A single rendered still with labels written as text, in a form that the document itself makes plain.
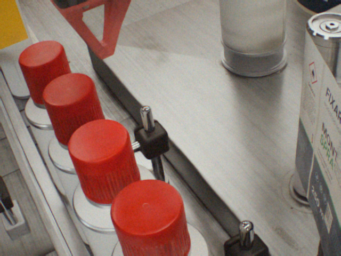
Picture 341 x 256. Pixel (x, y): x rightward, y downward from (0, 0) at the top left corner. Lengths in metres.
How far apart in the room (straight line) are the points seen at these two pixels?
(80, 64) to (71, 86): 0.49
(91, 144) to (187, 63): 0.41
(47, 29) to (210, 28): 0.34
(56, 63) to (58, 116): 0.05
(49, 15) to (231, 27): 0.47
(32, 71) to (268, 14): 0.32
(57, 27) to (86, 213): 0.67
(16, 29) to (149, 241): 0.23
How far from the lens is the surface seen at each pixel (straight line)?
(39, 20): 0.95
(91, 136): 0.24
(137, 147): 0.48
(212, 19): 0.73
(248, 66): 0.60
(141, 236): 0.20
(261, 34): 0.57
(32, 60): 0.32
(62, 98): 0.28
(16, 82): 0.63
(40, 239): 0.54
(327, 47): 0.34
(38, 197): 0.51
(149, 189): 0.21
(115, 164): 0.23
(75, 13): 0.39
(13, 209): 0.48
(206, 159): 0.50
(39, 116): 0.34
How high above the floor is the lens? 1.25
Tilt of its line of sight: 43 degrees down
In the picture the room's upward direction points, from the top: 9 degrees counter-clockwise
